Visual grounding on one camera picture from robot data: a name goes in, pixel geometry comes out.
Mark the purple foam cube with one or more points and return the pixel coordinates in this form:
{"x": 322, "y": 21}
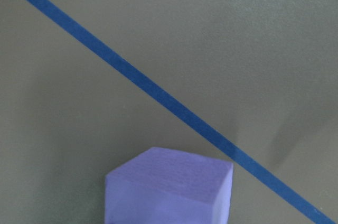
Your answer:
{"x": 162, "y": 185}

